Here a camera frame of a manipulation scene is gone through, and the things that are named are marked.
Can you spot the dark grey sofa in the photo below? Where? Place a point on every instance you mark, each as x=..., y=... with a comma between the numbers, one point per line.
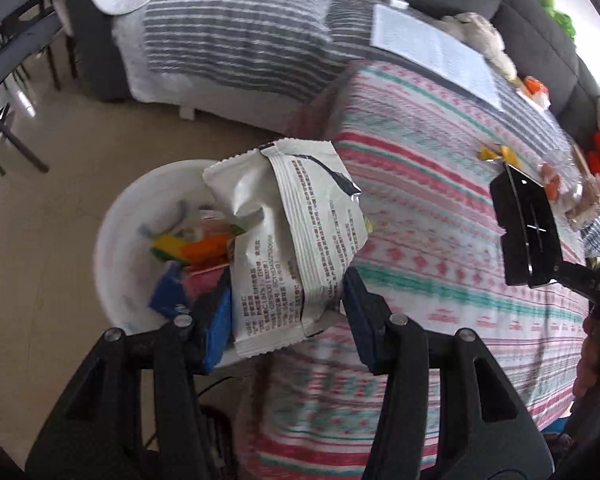
x=520, y=5

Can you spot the red green patterned tablecloth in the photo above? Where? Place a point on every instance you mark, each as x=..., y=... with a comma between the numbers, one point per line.
x=430, y=220

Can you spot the green plush toy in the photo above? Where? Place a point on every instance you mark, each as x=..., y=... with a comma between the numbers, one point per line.
x=557, y=10

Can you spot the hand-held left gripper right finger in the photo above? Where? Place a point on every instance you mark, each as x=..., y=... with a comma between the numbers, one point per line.
x=362, y=320

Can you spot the white plastic basin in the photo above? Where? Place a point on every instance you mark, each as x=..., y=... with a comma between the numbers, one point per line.
x=125, y=240

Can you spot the white snack packet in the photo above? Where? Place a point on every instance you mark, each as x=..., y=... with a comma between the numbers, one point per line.
x=290, y=240

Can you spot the yellow wrapper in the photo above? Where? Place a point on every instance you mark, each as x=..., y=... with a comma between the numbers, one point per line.
x=502, y=155

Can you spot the person's right hand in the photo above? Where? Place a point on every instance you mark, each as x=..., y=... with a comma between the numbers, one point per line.
x=597, y=355

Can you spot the small orange toy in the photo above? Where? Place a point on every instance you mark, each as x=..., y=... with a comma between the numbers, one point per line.
x=534, y=89

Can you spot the cream plush toy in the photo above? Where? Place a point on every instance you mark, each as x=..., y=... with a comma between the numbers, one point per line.
x=480, y=35

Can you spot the grey cushioned chair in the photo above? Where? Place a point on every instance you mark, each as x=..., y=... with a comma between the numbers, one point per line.
x=15, y=45

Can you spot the orange packet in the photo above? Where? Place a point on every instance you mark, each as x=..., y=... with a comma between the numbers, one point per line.
x=205, y=249

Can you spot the grey white striped blanket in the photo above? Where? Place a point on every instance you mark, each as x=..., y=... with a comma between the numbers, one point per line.
x=230, y=25

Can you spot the yellow green packet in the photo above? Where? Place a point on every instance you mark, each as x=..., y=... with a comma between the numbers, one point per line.
x=169, y=246

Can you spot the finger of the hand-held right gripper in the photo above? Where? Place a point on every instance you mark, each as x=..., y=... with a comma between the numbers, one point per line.
x=577, y=277

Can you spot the dark blue packet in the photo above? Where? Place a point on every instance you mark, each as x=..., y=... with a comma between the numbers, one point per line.
x=167, y=292

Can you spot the clear bag with orange pieces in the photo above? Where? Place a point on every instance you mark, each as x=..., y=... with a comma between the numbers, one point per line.
x=552, y=182

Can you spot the white printed paper sheet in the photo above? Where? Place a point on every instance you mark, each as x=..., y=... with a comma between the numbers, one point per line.
x=430, y=45

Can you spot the black white striped slipper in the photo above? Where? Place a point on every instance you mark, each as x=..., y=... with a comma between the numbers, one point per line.
x=220, y=440

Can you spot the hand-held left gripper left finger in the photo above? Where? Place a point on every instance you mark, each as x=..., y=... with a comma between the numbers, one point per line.
x=217, y=325

